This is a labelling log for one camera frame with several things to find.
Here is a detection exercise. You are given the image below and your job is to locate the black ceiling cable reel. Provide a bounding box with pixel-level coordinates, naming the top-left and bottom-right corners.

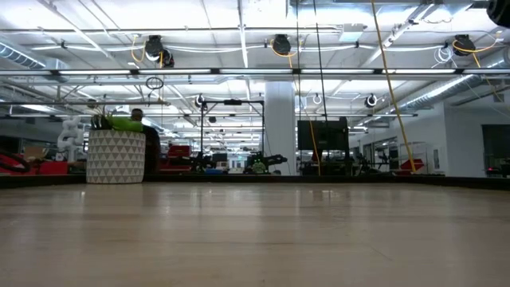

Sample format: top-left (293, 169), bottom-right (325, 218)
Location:
top-left (452, 33), bottom-right (477, 57)
top-left (270, 33), bottom-right (293, 57)
top-left (143, 34), bottom-right (176, 69)

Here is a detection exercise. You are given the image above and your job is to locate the red bin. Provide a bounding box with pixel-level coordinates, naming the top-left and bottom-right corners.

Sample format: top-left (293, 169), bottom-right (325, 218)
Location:
top-left (399, 158), bottom-right (426, 174)

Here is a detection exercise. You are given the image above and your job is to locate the black gantry frame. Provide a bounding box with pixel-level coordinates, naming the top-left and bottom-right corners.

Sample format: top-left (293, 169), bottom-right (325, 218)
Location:
top-left (199, 99), bottom-right (266, 161)

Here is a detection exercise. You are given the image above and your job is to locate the silver ventilation duct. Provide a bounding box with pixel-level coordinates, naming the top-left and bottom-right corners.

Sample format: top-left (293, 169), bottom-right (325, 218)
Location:
top-left (392, 47), bottom-right (510, 116)

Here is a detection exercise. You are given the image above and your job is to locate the red tool chest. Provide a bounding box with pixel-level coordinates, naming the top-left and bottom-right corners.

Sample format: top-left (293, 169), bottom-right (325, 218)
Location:
top-left (160, 144), bottom-right (193, 173)

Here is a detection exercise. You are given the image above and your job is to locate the white pillar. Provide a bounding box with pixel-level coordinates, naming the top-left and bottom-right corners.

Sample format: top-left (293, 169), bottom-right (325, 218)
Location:
top-left (264, 81), bottom-right (297, 175)

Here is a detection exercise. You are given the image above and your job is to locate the black screen on stand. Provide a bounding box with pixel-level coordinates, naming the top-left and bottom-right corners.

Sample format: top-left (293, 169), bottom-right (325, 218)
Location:
top-left (296, 117), bottom-right (351, 176)

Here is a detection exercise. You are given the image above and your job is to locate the thin black hanging cable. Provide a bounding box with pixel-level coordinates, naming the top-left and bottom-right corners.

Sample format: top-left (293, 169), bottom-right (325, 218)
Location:
top-left (312, 0), bottom-right (330, 120)

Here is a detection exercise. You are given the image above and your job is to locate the yellow hanging hose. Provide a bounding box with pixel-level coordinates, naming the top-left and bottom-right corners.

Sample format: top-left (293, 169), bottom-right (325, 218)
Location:
top-left (370, 0), bottom-right (418, 174)

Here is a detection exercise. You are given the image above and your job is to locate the triangle-patterned planter pot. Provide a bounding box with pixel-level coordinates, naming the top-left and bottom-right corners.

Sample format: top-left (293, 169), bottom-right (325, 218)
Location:
top-left (86, 129), bottom-right (147, 185)

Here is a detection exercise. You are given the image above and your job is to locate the black table frame rail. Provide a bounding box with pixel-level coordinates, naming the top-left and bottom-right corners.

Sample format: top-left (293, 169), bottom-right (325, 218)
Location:
top-left (0, 173), bottom-right (510, 191)

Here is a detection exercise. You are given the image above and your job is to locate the long overhead light bar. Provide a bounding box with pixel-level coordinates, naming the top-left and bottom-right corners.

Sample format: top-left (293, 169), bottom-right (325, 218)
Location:
top-left (0, 68), bottom-right (510, 77)

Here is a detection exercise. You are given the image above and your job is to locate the green potted plant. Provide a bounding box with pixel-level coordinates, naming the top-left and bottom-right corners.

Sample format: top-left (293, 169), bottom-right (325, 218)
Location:
top-left (90, 106), bottom-right (116, 132)

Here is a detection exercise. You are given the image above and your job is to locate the white robot figure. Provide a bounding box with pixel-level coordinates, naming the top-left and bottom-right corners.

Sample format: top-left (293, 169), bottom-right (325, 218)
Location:
top-left (57, 116), bottom-right (85, 163)

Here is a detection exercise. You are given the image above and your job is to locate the person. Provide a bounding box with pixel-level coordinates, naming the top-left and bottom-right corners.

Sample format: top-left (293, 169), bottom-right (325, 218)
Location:
top-left (108, 108), bottom-right (162, 175)

